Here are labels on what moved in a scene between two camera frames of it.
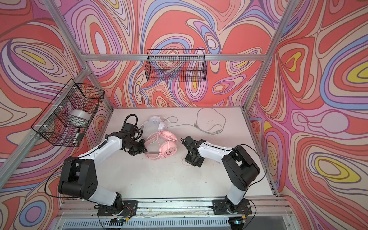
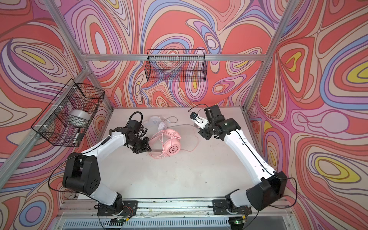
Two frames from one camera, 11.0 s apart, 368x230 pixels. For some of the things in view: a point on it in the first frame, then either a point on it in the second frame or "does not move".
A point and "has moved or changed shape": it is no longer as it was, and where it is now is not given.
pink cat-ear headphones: (168, 145) has moved or changed shape
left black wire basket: (65, 121) does not move
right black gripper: (188, 160) → (202, 132)
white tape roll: (79, 118) does not move
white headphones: (155, 121) does not move
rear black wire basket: (176, 65) does not move
